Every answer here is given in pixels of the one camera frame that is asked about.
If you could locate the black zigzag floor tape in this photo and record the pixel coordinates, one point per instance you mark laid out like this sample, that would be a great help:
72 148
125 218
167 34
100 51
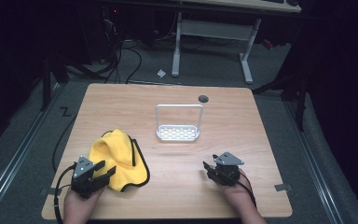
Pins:
65 111

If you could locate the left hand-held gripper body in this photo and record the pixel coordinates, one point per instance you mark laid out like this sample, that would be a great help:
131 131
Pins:
82 179

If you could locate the black round table grommet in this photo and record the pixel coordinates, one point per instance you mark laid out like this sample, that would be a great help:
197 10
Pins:
203 99

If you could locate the small red object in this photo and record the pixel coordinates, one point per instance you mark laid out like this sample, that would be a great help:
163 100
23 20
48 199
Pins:
268 44

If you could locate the white-legged wooden desk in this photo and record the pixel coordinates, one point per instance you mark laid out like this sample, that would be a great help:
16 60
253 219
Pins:
214 29

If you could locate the yellow and grey cloth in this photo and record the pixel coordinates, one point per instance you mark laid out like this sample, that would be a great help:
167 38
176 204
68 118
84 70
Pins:
121 155

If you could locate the black metal stand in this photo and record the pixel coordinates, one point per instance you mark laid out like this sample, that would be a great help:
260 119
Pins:
301 102
46 81

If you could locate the person's left hand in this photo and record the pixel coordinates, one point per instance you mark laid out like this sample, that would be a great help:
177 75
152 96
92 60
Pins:
80 205

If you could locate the dark computer tower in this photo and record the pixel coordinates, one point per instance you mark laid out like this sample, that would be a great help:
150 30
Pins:
110 31

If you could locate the grey tape strip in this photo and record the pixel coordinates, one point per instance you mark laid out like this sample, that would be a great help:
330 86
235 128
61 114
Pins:
51 191
283 187

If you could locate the person's right hand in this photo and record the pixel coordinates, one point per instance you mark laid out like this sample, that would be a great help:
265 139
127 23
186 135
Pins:
237 193

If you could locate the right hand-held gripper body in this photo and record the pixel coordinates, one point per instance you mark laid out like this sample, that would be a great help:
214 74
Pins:
227 172

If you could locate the white paper scrap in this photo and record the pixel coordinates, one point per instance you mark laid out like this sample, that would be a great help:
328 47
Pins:
161 73

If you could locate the metal floor rail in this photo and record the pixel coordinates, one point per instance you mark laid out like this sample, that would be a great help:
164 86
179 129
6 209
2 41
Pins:
315 168
15 158

